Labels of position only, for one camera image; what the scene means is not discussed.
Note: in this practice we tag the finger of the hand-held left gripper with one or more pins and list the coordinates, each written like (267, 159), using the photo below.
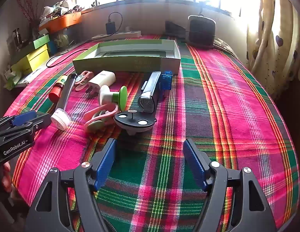
(24, 118)
(42, 122)

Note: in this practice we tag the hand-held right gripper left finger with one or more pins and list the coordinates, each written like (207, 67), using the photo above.
(106, 164)

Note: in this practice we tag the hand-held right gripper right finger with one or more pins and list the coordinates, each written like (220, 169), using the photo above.
(193, 164)

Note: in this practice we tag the red capped bottle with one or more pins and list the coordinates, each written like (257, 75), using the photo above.
(54, 94)

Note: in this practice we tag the small white item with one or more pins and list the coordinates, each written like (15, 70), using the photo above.
(66, 91)

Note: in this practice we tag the pink green clip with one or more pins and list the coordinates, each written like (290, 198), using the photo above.
(89, 114)

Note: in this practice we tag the black white round device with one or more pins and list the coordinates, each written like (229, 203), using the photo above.
(130, 122)

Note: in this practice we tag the pink white clip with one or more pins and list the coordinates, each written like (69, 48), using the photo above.
(84, 73)

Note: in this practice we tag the green white spool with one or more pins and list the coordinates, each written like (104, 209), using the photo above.
(122, 96)

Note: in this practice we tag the white charger adapter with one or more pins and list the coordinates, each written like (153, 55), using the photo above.
(101, 78)

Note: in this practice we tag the black silver rectangular device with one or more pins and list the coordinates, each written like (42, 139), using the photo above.
(151, 89)

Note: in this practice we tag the blue transparent box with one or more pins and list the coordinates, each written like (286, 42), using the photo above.
(167, 81)

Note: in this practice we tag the green cardboard box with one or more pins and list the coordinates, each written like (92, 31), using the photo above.
(121, 64)

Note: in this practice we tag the person's left hand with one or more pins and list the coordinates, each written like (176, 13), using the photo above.
(6, 178)

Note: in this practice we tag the white paper pack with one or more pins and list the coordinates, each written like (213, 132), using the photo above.
(19, 78)

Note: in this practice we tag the yellow box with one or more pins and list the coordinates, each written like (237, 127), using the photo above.
(36, 56)

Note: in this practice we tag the pink green plaid blanket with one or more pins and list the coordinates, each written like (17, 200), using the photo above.
(213, 101)

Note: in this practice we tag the dark bottle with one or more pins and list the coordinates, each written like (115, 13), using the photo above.
(17, 40)

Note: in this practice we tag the glass container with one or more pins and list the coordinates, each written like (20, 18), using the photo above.
(61, 41)

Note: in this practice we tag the orange tray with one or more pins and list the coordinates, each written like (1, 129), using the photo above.
(63, 21)

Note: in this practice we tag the red berry branches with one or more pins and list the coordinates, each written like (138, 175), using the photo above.
(29, 12)

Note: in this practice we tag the black plug-in charger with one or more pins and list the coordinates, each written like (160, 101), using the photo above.
(110, 27)

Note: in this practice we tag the white power strip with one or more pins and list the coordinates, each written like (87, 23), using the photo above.
(121, 35)

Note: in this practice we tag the grey black fan heater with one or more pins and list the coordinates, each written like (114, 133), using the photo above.
(200, 31)

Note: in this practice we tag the cream heart print curtain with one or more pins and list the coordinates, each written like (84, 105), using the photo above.
(268, 53)

